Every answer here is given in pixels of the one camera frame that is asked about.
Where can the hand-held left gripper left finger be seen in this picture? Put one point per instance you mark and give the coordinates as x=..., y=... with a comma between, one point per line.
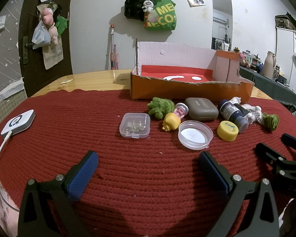
x=83, y=175

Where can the red knitted mat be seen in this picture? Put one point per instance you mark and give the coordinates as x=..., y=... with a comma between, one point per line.
x=64, y=140

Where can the yellow toy figurine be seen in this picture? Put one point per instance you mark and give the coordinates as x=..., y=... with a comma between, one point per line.
x=171, y=122

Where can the clear round plastic lid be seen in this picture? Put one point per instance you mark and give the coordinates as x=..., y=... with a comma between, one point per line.
x=194, y=135

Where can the dark basket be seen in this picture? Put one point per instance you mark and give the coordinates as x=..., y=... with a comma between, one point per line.
x=286, y=22

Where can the clear plastic bag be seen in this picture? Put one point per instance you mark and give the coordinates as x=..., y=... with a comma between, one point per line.
x=40, y=37

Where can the large green fuzzy plush toy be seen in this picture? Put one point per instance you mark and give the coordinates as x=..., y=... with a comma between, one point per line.
x=160, y=107

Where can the grey-brown hard case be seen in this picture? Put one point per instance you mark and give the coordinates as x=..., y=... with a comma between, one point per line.
x=201, y=109

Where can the wall mirror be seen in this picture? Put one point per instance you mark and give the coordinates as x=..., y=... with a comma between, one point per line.
x=220, y=7

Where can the orange cardboard box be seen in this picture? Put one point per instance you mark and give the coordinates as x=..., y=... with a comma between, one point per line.
x=187, y=91

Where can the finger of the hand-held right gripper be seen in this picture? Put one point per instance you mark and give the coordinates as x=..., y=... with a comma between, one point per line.
x=292, y=140
x=267, y=151

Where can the blue paint bottle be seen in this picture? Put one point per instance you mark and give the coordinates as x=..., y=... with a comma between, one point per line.
x=230, y=112

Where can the dark brown door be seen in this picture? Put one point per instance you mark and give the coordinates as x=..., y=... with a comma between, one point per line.
x=32, y=79

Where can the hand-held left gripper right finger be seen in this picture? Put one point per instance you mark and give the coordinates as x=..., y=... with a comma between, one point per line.
x=213, y=170

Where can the pink plush toy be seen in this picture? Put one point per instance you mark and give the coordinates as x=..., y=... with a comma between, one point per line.
x=48, y=17

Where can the white cabinet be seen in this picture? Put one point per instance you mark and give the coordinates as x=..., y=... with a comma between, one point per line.
x=285, y=49

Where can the green hanging plush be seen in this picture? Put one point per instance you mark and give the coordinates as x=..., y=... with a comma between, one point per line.
x=61, y=24

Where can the pink striped toy figurine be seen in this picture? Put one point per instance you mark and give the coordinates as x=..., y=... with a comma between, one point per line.
x=181, y=109

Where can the panda plush toy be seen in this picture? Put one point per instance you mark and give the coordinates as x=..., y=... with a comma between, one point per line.
x=148, y=5

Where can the black backpack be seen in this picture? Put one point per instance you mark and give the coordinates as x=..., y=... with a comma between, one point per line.
x=134, y=5

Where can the clear plastic bead box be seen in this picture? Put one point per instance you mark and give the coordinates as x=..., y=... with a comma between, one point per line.
x=134, y=126

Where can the beige hanging organizer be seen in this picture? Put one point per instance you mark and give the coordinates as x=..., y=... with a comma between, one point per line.
x=51, y=56

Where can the green tote bag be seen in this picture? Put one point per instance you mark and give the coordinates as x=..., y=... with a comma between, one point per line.
x=162, y=17

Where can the yellow bottle cap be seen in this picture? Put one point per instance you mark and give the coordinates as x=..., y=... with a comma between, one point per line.
x=227, y=130

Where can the small green fuzzy plush toy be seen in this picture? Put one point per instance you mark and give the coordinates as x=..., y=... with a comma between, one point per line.
x=271, y=121

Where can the white plush doll checked bow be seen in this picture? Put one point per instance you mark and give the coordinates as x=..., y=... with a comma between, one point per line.
x=256, y=111

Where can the pink sticks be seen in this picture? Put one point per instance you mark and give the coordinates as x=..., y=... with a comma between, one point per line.
x=116, y=59

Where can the metal mop pole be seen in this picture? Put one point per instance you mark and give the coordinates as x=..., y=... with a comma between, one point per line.
x=112, y=47

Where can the beige jug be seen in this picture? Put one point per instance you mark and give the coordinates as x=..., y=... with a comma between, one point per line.
x=268, y=65

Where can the clutter of small items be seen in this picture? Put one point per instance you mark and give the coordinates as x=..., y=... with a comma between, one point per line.
x=246, y=59

